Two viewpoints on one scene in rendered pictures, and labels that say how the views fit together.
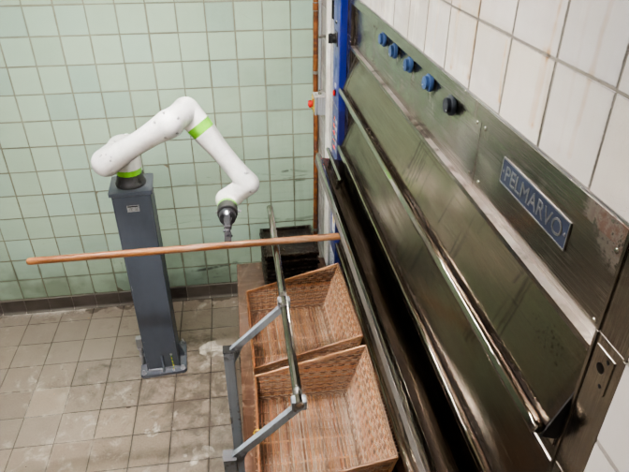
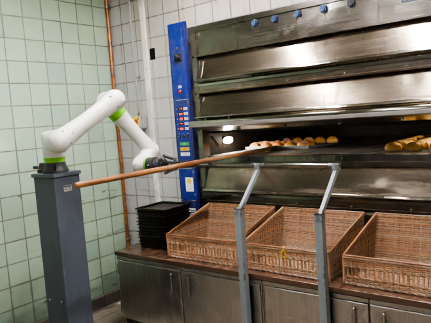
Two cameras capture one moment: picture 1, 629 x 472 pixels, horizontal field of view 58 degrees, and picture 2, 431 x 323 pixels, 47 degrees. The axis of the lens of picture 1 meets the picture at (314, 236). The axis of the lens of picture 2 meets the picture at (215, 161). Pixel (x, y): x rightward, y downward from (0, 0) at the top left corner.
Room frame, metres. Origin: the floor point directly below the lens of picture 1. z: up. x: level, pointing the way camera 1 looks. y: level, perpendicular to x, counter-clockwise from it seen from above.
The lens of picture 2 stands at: (-0.24, 2.26, 1.45)
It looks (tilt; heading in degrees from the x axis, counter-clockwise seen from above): 5 degrees down; 316
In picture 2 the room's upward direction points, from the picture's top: 4 degrees counter-clockwise
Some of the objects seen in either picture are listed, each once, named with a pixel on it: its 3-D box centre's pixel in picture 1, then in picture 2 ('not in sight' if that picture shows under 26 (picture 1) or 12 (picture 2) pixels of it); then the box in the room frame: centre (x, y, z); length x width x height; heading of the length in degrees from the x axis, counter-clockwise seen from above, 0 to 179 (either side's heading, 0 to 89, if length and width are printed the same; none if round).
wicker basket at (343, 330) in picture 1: (299, 323); (221, 231); (2.04, 0.07, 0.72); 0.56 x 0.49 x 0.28; 9
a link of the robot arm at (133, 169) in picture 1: (124, 154); (54, 146); (2.53, 0.92, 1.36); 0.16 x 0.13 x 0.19; 167
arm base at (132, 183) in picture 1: (130, 172); (49, 166); (2.60, 0.93, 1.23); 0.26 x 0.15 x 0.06; 12
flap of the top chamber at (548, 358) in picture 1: (411, 157); (312, 52); (1.50, -0.28, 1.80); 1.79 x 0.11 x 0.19; 8
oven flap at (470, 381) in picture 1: (403, 234); (315, 95); (1.50, -0.28, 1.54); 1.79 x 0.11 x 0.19; 8
